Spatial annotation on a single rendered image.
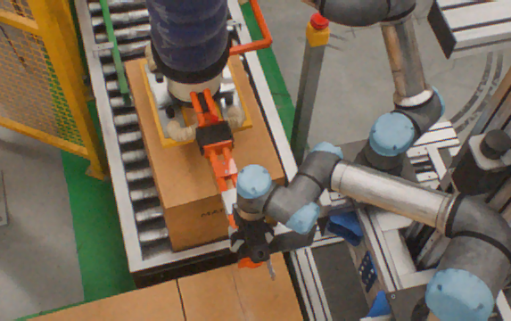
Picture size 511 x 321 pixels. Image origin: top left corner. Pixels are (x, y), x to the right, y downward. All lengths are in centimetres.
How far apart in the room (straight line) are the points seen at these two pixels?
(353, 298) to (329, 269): 15
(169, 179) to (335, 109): 152
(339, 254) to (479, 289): 160
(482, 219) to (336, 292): 150
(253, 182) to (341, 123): 201
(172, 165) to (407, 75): 80
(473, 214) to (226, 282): 124
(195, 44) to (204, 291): 98
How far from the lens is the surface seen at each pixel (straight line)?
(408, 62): 184
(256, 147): 215
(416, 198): 137
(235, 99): 207
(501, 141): 155
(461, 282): 125
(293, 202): 140
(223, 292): 237
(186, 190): 207
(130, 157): 262
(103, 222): 312
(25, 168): 334
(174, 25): 171
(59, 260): 309
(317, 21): 237
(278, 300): 236
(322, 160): 145
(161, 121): 203
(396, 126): 187
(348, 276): 278
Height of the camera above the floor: 279
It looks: 61 degrees down
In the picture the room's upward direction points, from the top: 5 degrees clockwise
